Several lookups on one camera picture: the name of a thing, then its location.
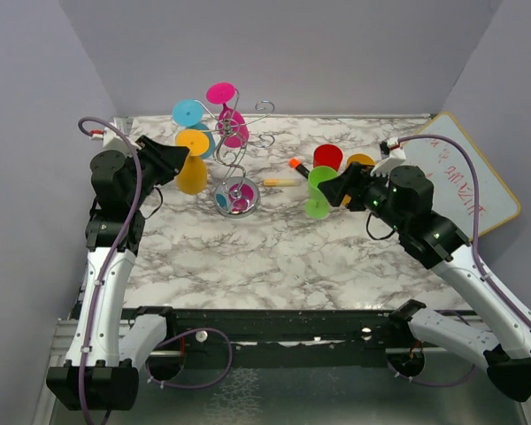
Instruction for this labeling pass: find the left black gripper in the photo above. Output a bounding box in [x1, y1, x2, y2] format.
[124, 135, 189, 209]

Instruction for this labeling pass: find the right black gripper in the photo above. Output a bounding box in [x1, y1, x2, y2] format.
[318, 160, 408, 233]

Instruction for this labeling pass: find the yellow wine glass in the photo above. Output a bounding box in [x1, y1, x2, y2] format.
[342, 153, 375, 206]
[175, 128, 210, 195]

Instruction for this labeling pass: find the green wine glass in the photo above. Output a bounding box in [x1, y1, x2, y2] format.
[304, 166, 338, 220]

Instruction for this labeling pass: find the red wine glass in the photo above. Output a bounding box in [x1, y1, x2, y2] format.
[313, 143, 343, 172]

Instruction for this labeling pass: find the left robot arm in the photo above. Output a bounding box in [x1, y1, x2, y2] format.
[46, 136, 189, 414]

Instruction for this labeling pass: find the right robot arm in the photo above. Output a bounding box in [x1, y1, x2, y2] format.
[318, 163, 531, 402]

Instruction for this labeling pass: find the blue wine glass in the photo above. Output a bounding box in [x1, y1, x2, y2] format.
[172, 99, 216, 159]

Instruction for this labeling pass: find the chrome wine glass rack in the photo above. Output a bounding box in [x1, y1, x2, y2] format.
[203, 100, 275, 218]

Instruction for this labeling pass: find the pink wine glass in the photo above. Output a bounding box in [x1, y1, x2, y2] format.
[206, 81, 249, 148]

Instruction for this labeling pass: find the orange black highlighter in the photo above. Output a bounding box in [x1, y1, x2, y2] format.
[289, 158, 310, 178]

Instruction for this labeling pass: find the pale yellow marker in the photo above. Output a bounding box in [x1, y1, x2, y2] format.
[263, 179, 301, 187]

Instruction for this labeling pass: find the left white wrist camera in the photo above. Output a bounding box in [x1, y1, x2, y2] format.
[89, 127, 131, 155]

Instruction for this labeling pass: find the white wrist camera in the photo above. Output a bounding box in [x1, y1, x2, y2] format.
[89, 127, 131, 155]
[371, 137, 406, 177]

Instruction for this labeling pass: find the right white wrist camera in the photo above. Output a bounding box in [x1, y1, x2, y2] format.
[371, 137, 406, 177]

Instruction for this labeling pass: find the whiteboard with yellow frame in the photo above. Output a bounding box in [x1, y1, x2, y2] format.
[404, 112, 521, 237]

